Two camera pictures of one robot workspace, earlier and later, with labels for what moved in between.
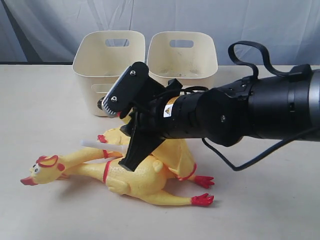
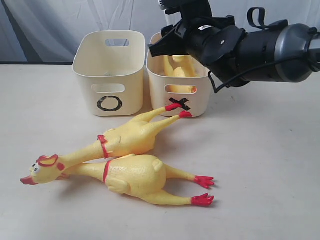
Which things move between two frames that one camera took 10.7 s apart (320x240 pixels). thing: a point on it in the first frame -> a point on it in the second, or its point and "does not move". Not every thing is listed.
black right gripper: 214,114 -> 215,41
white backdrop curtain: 49,32 does not move
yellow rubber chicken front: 150,180 does not move
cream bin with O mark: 100,58 does not move
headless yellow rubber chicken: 174,155 -> 180,66
